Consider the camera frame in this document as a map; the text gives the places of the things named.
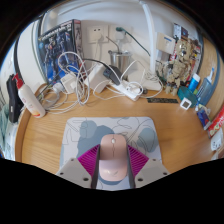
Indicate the white desk lamp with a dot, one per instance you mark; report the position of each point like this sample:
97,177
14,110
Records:
150,40

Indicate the pink computer mouse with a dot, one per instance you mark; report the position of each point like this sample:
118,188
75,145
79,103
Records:
113,156

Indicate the beige robot model figure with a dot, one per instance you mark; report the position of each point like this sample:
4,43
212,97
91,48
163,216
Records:
178,68

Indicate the blue plaid bedding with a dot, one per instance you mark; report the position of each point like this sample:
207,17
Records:
9,136

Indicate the robot model kit box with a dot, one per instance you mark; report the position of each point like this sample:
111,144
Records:
56,50

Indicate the blue packet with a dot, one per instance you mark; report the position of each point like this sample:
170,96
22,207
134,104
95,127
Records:
203,117

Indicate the white wall socket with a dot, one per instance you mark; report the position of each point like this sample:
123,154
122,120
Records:
119,36
97,34

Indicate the white lotion bottle red pump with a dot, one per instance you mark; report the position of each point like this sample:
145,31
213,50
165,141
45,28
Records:
31,101

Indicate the black flat strip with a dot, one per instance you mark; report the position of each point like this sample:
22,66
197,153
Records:
162,100

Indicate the white mug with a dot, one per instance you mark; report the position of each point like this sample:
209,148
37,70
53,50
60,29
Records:
216,140

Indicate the grey mouse pad blue blotches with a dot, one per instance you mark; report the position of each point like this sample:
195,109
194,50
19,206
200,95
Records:
90,130

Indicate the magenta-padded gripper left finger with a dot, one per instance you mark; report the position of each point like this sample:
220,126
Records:
73,171

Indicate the white power strip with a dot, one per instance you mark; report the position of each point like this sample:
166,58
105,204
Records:
128,90

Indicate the black bag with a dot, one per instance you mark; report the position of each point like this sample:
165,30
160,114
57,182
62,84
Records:
14,100

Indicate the small white cube clock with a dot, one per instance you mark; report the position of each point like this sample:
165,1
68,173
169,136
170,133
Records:
185,103

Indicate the blue spray bottle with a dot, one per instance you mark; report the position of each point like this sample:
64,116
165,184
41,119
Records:
206,88

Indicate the black power adapter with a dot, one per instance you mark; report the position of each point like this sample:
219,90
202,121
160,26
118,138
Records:
113,75

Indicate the teal round bowl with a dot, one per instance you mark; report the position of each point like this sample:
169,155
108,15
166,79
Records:
186,92

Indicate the white box blue label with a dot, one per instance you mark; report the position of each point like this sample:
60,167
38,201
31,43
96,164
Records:
165,43

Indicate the white charger block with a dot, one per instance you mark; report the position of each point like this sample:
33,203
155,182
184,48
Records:
96,80
68,83

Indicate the metal cup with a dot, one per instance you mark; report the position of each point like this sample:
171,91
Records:
120,61

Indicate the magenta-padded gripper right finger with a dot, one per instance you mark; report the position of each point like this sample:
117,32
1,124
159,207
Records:
151,170

